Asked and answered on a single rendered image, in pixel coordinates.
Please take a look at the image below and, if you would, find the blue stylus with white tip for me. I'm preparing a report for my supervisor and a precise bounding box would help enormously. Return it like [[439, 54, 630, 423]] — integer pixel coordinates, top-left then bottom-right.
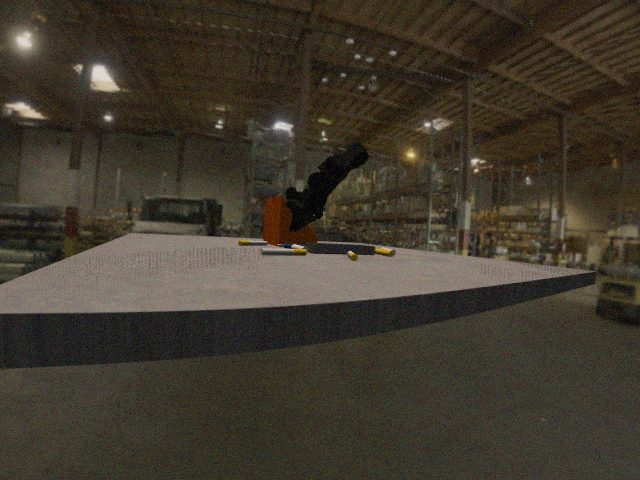
[[278, 243, 304, 249]]

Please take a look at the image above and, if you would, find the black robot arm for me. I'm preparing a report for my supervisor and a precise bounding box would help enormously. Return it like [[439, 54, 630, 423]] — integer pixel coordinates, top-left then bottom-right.
[[285, 141, 369, 212]]

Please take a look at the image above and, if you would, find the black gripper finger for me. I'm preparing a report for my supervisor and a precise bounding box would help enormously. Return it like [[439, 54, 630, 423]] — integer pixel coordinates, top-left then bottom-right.
[[289, 209, 308, 232], [294, 214, 315, 232]]

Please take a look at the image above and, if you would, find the keyboard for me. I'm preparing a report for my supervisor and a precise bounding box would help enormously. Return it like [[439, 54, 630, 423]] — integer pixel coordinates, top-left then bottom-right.
[[304, 242, 375, 255]]

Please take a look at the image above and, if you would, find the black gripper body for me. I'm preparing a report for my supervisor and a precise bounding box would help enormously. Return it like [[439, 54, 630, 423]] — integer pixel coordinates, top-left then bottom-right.
[[285, 187, 325, 219]]

